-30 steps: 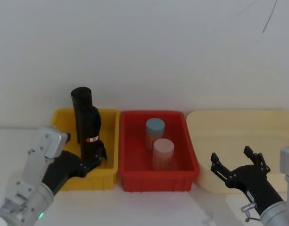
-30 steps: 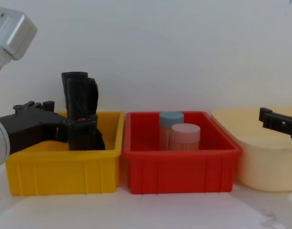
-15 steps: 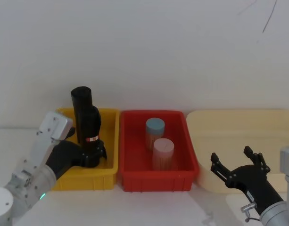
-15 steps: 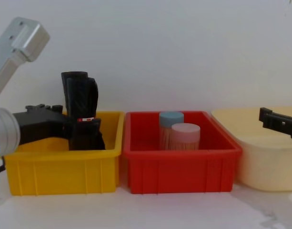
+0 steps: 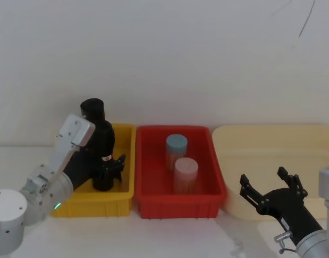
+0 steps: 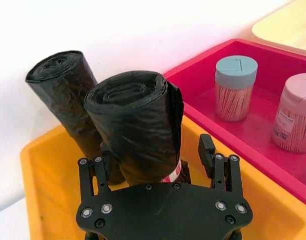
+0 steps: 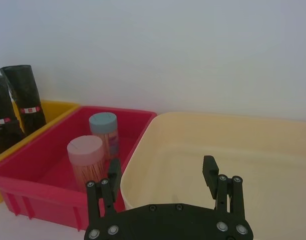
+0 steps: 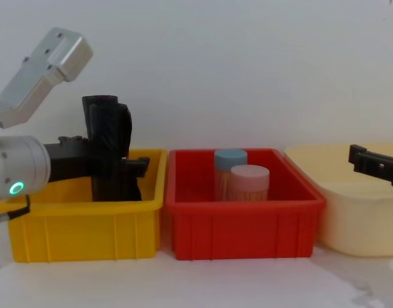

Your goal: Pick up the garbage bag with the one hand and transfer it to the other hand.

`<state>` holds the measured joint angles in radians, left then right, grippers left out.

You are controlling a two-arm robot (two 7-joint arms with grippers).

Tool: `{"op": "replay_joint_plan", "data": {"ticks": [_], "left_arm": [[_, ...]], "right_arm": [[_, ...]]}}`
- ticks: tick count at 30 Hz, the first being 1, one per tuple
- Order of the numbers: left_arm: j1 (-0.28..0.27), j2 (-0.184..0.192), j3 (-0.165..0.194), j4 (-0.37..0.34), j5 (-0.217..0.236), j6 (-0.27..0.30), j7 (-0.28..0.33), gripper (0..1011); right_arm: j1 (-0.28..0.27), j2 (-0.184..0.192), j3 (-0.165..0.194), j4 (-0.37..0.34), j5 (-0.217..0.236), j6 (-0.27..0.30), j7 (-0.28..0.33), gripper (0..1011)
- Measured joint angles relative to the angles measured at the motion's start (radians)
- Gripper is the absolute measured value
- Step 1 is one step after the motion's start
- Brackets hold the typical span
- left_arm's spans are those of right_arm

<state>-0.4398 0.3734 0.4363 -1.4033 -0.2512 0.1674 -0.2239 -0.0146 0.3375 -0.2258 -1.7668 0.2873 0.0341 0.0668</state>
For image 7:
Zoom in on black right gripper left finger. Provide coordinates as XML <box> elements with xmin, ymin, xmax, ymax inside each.
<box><xmin>85</xmin><ymin>158</ymin><xmax>122</xmax><ymax>238</ymax></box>

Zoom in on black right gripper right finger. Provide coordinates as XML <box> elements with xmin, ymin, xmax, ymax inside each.
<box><xmin>202</xmin><ymin>155</ymin><xmax>248</xmax><ymax>232</ymax></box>

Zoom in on red plastic bin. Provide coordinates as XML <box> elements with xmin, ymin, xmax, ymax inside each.
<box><xmin>0</xmin><ymin>106</ymin><xmax>158</xmax><ymax>232</ymax></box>

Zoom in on toothpick jar with pink lid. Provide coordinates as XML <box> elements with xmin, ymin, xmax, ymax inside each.
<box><xmin>66</xmin><ymin>135</ymin><xmax>111</xmax><ymax>194</ymax></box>

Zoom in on cream plastic bin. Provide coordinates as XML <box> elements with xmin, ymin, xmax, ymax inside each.
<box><xmin>120</xmin><ymin>111</ymin><xmax>306</xmax><ymax>240</ymax></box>

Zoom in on toothpick jar with blue lid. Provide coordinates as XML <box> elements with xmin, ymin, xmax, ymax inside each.
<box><xmin>88</xmin><ymin>112</ymin><xmax>120</xmax><ymax>164</ymax></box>

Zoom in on yellow plastic bin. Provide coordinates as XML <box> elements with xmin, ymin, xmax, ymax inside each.
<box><xmin>0</xmin><ymin>99</ymin><xmax>81</xmax><ymax>204</ymax></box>

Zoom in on black bag roll with label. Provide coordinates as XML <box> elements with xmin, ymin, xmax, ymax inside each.
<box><xmin>0</xmin><ymin>74</ymin><xmax>26</xmax><ymax>156</ymax></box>
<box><xmin>0</xmin><ymin>64</ymin><xmax>47</xmax><ymax>137</ymax></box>

